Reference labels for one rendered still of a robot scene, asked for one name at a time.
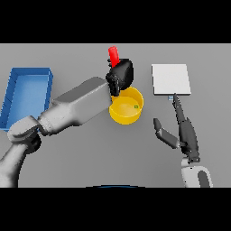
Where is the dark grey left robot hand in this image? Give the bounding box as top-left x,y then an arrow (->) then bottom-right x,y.
105,58 -> 134,97

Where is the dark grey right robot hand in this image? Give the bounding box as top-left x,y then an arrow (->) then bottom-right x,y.
152,93 -> 201,165

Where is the red beaker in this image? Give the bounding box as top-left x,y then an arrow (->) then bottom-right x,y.
107,45 -> 121,69

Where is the yellow bowl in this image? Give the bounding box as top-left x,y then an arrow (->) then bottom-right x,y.
108,86 -> 144,125

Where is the pale square measuring scale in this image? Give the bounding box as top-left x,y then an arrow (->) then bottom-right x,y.
151,63 -> 192,101

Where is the blue tray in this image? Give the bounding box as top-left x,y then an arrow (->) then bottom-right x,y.
0,67 -> 54,133

